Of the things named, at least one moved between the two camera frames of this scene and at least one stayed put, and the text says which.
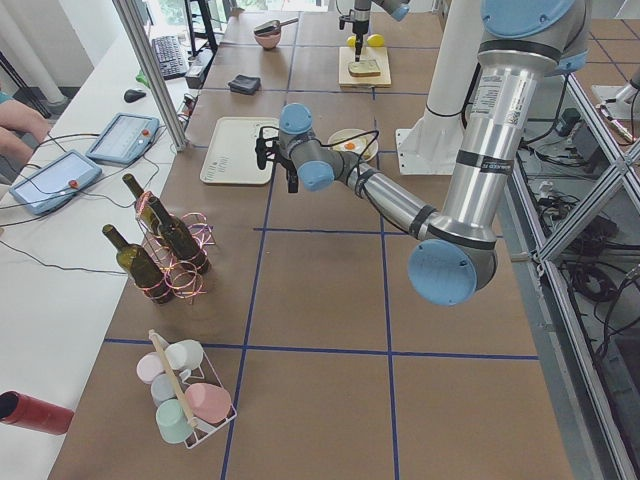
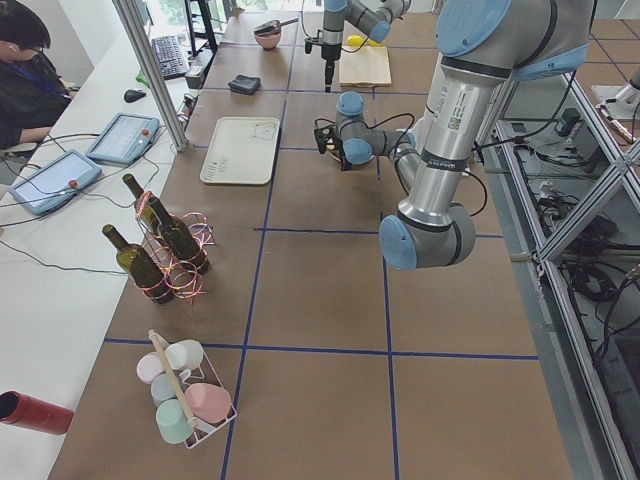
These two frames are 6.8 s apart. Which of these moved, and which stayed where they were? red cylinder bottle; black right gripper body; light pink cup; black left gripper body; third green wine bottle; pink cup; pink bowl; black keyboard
Moved: black right gripper body; black left gripper body
Stayed: black keyboard; light pink cup; red cylinder bottle; pink cup; third green wine bottle; pink bowl
